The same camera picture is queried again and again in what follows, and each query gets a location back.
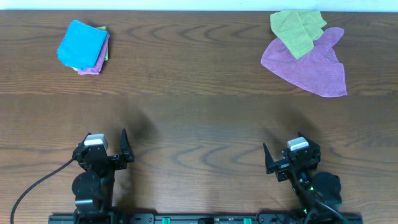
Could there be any large purple cloth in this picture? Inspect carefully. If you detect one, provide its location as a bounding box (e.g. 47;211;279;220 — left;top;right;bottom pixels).
261;27;348;98

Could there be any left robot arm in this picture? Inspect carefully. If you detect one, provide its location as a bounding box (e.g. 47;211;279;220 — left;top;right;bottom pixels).
72;129;134;213

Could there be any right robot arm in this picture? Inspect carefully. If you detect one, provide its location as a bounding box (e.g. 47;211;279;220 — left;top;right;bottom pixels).
263;133;345;222

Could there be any folded purple cloth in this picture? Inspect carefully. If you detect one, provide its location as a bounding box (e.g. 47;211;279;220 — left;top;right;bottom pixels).
76;34;111;76

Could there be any folded blue cloth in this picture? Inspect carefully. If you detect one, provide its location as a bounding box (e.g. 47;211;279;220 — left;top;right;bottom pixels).
57;20;108;70

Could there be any folded green cloth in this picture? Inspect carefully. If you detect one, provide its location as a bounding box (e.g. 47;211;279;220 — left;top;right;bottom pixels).
73;26;109;72

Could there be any loose green cloth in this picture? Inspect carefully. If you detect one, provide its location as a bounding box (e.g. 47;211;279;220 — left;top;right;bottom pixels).
270;10;327;59

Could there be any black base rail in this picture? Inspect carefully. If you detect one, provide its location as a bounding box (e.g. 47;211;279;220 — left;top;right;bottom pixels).
48;213;363;224

